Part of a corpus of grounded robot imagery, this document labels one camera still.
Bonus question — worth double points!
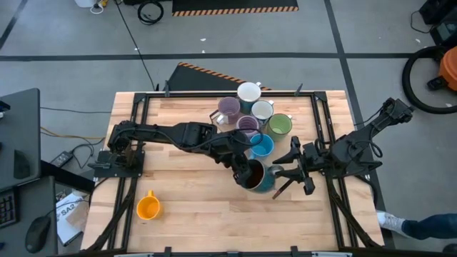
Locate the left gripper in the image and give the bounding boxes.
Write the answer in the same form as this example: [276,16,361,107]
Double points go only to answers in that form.
[213,131,255,188]

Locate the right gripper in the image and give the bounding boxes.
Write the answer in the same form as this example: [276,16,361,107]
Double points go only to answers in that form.
[273,135,328,196]

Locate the dark teal patterned mug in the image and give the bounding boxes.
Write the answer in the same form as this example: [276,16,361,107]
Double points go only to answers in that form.
[242,158,285,194]

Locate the light blue faceted mug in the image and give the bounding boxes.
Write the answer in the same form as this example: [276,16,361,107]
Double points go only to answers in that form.
[248,133,276,161]

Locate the green glazed mug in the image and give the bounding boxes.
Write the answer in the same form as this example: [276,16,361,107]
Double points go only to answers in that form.
[266,113,293,143]

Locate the pink ribbed mug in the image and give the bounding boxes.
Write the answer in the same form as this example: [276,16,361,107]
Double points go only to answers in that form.
[235,114,261,138]

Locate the lilac mug white handle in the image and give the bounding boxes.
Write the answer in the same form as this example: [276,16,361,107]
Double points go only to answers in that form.
[216,96,241,126]

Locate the teal mug white inside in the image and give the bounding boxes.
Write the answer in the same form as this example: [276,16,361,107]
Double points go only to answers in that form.
[236,81,263,115]

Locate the yellow mug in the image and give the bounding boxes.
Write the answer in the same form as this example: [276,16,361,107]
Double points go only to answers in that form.
[136,189,161,221]

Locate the blue white patterned mug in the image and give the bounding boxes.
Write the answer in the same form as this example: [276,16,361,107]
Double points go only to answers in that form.
[250,100,275,126]

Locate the angled hazard striped floor mat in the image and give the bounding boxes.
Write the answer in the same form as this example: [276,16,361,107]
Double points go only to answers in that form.
[166,61,273,92]

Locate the orange vacuum cleaner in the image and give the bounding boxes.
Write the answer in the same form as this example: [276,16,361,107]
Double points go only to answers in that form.
[401,45,457,115]
[426,45,457,93]

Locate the person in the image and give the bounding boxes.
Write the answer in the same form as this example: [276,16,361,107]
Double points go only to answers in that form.
[376,210,457,241]

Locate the long hazard striped floor mat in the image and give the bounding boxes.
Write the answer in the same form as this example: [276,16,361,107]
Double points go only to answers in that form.
[171,0,299,17]

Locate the white paper booklet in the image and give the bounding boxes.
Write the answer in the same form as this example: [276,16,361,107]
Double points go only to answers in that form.
[55,192,90,247]

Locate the black power adapter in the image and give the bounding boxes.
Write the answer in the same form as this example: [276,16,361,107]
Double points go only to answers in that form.
[49,151,74,168]

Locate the black lower desk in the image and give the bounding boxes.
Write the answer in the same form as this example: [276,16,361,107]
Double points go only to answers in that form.
[0,159,96,257]

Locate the black equipment case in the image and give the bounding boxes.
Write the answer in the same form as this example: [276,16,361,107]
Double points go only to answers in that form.
[418,0,457,47]

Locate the black computer mouse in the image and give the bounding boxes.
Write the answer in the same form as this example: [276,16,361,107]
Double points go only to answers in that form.
[24,216,51,254]

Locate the black keyboard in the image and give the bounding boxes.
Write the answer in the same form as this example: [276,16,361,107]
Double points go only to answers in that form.
[0,188,19,229]

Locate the black metal table frame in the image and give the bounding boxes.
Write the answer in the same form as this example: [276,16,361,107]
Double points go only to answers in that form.
[82,83,385,257]

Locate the long black floor cable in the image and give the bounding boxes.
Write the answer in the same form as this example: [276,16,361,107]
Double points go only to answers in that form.
[114,0,160,92]

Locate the yellow cable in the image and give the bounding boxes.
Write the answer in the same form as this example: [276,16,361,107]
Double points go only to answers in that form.
[40,126,107,141]

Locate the thin black cable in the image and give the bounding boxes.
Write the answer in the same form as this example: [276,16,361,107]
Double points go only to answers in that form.
[40,106,112,115]

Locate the coiled black cable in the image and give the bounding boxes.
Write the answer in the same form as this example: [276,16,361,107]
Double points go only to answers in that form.
[137,0,165,26]

